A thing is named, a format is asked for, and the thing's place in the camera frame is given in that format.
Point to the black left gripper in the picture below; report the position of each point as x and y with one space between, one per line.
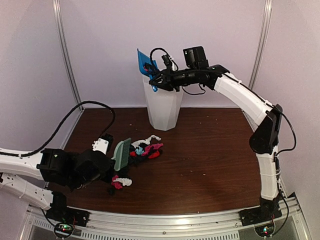
107 176

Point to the long white paper scrap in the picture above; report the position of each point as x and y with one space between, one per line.
146 141

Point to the light blue paper scrap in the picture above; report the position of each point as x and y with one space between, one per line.
139 151

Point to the aluminium right frame rail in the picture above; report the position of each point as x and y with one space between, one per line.
257 57

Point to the translucent white waste bin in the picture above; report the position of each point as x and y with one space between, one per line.
163 107

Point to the large pink paper scrap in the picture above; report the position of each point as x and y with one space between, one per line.
116 184

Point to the small black paper ball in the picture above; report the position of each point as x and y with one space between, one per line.
111 191

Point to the pink paper strip scrap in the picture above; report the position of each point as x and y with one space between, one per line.
152 147

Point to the blue plastic dustpan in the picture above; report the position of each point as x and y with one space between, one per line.
142 58

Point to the long black paper scrap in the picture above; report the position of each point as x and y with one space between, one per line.
132 162

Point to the mint green hand brush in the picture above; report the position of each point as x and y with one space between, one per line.
121 154

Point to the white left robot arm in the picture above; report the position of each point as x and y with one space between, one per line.
53 165

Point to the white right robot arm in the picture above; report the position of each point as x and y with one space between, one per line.
219 79

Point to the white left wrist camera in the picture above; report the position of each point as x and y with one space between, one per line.
103 143

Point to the aluminium frame rail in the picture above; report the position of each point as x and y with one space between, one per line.
257 57
56 4

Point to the black curled paper scrap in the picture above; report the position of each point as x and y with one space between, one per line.
149 68

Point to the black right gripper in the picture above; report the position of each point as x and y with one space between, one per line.
167 78

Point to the aluminium left frame rail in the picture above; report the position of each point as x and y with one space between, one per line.
56 4

